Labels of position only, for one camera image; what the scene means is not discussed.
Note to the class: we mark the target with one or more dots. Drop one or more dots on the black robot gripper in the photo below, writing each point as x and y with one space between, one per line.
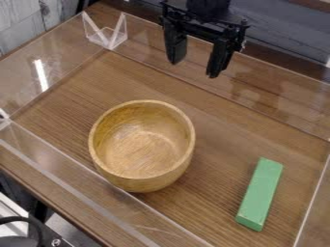
204 19

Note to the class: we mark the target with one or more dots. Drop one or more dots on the green rectangular block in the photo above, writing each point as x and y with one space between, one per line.
254 208

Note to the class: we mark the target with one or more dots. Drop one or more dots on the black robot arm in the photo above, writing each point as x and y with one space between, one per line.
207 20

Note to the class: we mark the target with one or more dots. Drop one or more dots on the brown wooden bowl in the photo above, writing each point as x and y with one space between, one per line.
141 143

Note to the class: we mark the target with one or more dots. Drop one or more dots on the clear acrylic corner bracket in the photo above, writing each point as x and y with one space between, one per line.
107 37

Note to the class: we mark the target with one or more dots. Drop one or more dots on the clear acrylic tray enclosure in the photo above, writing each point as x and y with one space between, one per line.
258 111

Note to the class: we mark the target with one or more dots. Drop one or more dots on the black metal table bracket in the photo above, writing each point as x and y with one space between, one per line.
44 236

